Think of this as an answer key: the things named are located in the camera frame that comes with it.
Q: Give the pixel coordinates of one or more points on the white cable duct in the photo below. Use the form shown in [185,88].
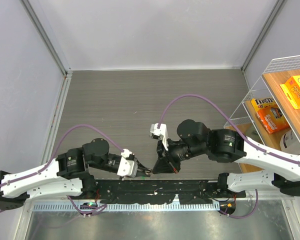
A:
[59,206]

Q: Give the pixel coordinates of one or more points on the orange snack box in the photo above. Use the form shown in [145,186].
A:
[274,121]

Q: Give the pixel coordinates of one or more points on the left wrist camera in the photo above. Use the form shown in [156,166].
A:
[128,165]

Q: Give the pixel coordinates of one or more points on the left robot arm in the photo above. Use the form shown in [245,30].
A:
[68,175]

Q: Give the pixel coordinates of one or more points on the white wire shelf rack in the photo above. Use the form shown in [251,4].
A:
[278,71]

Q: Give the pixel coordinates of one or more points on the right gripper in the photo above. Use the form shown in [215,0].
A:
[162,165]

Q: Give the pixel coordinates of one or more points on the yellow m&m box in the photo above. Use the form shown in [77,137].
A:
[262,106]

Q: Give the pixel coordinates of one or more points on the orange cracker box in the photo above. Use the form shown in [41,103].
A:
[291,90]

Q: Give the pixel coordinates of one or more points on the white bottle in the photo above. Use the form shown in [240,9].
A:
[289,143]

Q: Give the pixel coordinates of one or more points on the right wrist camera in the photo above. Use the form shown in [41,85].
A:
[160,133]

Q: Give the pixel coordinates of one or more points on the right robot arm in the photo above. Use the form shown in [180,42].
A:
[278,170]

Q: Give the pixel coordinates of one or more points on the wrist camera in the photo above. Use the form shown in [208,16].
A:
[128,165]
[160,133]

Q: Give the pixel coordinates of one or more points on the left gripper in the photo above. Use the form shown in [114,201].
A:
[141,167]

